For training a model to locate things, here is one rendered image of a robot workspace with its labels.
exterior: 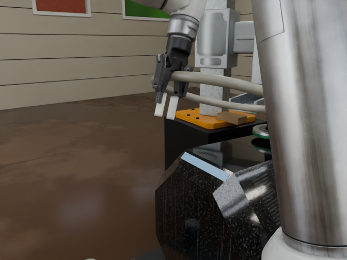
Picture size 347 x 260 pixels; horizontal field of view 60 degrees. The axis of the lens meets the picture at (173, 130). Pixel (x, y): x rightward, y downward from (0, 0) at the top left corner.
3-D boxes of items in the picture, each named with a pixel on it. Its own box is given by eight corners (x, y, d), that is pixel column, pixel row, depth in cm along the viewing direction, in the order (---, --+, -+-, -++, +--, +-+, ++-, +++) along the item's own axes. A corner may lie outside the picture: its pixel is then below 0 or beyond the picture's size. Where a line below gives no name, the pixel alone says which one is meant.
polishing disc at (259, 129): (270, 124, 179) (270, 122, 178) (302, 133, 161) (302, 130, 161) (244, 129, 168) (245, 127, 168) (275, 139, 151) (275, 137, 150)
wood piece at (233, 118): (216, 119, 225) (216, 112, 224) (225, 117, 231) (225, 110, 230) (238, 125, 210) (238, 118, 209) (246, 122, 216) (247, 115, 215)
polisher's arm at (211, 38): (187, 55, 222) (188, 19, 215) (202, 53, 253) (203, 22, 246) (295, 57, 194) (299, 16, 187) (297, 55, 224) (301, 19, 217)
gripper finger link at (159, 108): (167, 93, 87) (165, 92, 86) (162, 116, 86) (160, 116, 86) (160, 92, 89) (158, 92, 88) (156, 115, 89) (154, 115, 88)
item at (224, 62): (185, 66, 239) (185, 11, 227) (218, 64, 256) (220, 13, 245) (213, 69, 210) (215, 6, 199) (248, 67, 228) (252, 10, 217)
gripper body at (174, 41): (178, 33, 84) (171, 65, 83) (199, 43, 89) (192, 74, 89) (161, 35, 89) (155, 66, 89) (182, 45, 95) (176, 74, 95)
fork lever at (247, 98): (272, 88, 183) (273, 80, 182) (305, 92, 172) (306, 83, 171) (220, 109, 129) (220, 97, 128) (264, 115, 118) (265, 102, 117)
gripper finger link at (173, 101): (170, 96, 91) (172, 96, 92) (166, 118, 91) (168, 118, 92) (177, 96, 89) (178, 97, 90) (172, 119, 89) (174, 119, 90)
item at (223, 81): (193, 104, 139) (194, 98, 139) (305, 119, 112) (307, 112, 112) (120, 75, 98) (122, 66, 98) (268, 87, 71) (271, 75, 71)
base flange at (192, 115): (172, 116, 252) (172, 110, 251) (217, 109, 277) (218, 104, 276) (209, 130, 213) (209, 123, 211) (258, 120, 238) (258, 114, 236)
